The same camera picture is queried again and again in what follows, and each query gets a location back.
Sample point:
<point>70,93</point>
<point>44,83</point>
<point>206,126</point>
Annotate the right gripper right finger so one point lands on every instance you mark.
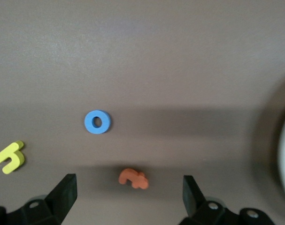
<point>196,204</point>

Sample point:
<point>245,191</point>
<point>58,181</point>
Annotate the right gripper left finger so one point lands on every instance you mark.
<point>60,201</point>

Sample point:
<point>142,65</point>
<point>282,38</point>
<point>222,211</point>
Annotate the orange letter t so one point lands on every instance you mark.
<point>137,181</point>

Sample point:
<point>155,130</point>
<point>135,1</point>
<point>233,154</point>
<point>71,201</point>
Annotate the yellow letter h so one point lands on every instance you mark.
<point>6,154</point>

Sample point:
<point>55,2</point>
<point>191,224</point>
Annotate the blue letter o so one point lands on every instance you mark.
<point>89,124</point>

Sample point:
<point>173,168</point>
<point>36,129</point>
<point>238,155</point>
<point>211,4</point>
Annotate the brown table cover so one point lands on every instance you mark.
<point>133,47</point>

